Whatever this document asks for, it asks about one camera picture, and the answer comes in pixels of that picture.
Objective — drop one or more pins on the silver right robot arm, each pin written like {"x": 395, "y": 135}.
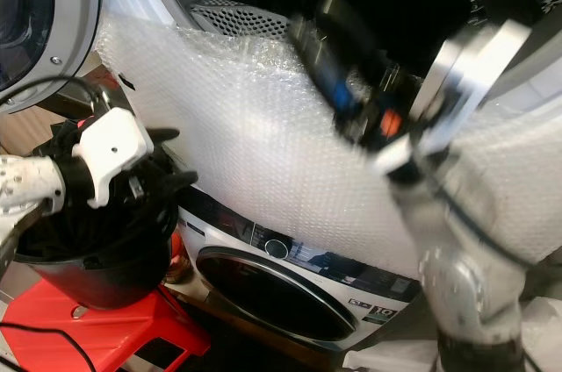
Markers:
{"x": 465, "y": 293}

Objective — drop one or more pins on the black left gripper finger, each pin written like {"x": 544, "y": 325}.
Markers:
{"x": 163, "y": 136}
{"x": 174, "y": 182}

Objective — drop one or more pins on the red plastic stool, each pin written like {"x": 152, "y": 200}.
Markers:
{"x": 114, "y": 332}

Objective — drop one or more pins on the black plastic bucket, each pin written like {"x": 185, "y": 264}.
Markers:
{"x": 105, "y": 289}

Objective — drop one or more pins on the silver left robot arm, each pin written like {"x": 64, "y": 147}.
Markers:
{"x": 26, "y": 188}

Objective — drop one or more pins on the dark round washer door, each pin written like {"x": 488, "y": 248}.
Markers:
{"x": 272, "y": 293}

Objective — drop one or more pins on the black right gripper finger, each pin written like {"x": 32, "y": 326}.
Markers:
{"x": 316, "y": 65}
{"x": 351, "y": 39}

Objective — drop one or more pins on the perforated metal lint filter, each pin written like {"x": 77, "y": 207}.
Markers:
{"x": 241, "y": 21}

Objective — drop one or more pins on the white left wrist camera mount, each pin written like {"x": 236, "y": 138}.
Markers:
{"x": 114, "y": 144}

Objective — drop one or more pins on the round washer control knob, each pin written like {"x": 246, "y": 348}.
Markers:
{"x": 277, "y": 247}

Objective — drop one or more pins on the white washing machine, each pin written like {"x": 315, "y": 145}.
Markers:
{"x": 206, "y": 236}

